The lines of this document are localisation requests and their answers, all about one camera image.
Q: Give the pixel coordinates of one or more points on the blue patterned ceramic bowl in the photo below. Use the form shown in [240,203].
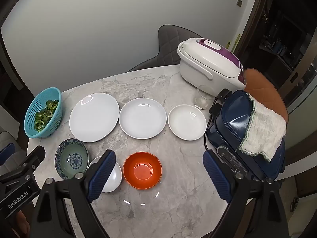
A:
[71,160]

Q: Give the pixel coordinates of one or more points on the clear drinking glass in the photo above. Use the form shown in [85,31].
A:
[203,100]

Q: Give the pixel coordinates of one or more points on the green leafy vegetables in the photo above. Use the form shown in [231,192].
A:
[45,115]

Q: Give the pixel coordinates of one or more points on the dark grey quilted chair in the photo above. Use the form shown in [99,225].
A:
[166,47]

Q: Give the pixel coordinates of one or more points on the navy electric cooking appliance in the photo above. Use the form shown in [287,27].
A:
[230,126]

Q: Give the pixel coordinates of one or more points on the wall switch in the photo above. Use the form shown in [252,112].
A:
[239,2]

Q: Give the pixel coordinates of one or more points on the orange chair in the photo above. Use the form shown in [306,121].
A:
[262,84]

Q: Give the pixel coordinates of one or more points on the small white bowl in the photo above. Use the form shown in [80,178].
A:
[113,178]

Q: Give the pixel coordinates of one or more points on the medium white plate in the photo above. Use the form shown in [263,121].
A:
[142,119]

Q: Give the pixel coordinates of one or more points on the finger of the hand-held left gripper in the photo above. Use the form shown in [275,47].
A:
[7,153]
[34,157]

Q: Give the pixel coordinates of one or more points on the blue plastic colander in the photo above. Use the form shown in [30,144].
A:
[32,119]

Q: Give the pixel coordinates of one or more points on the white dish cloth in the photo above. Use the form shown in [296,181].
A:
[265,131]

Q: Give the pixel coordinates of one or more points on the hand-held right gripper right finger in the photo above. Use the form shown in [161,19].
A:
[216,176]

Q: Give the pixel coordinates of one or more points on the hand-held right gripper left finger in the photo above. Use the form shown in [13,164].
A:
[102,173]

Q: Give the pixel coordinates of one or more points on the white purple rice cooker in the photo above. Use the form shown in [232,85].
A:
[205,67]

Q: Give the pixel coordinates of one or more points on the large white plate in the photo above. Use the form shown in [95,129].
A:
[94,117]

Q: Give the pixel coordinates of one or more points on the orange bowl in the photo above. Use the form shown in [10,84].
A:
[142,169]

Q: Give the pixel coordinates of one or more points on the small white plate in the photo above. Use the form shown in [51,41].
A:
[187,122]

